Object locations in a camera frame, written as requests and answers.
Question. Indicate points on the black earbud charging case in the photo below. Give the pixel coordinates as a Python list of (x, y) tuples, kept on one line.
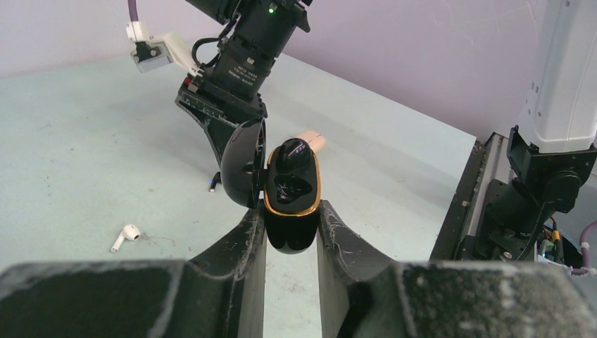
[(290, 198)]

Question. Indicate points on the pink earbud charging case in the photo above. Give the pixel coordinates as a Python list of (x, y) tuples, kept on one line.
[(315, 140)]

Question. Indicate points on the white earbud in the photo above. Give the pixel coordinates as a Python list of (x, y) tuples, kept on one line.
[(129, 232)]

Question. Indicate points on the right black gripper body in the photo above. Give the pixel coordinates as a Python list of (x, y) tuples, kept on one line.
[(215, 109)]

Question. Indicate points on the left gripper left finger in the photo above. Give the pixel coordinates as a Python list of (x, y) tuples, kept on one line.
[(218, 293)]

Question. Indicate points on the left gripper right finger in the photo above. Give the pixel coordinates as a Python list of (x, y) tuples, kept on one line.
[(365, 293)]

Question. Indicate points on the black earbud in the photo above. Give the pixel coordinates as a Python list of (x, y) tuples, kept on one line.
[(214, 181), (293, 153)]

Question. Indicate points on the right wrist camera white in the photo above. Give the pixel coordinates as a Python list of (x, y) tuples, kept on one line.
[(151, 52)]

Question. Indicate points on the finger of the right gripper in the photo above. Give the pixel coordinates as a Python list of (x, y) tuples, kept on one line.
[(218, 132)]

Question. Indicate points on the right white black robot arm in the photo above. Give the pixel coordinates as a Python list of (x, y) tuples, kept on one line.
[(551, 149)]

